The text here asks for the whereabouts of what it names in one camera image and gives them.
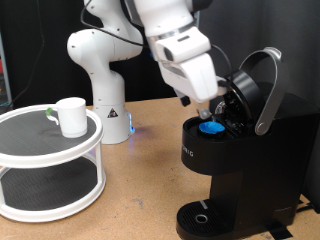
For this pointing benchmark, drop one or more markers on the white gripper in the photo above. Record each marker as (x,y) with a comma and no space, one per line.
(193,78)

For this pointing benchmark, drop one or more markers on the blue-lid reusable coffee pod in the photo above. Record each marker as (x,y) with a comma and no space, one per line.
(211,127)

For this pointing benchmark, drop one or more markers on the black Keurig coffee machine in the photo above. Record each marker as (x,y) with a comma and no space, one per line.
(253,166)

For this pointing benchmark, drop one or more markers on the white mug with green tape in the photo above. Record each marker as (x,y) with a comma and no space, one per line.
(73,116)

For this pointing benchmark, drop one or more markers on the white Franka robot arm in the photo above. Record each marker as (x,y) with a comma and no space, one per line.
(106,93)

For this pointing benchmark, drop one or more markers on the black backdrop curtain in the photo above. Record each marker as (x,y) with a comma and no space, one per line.
(153,83)

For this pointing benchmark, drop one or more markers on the dark grey partition panel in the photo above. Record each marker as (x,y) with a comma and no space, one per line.
(293,30)

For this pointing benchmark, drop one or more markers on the black tape strip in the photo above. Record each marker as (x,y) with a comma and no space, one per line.
(280,230)

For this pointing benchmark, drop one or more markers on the white two-tier turntable shelf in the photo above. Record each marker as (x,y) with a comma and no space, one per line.
(43,156)

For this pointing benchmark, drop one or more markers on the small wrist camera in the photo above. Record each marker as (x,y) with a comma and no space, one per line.
(222,86)

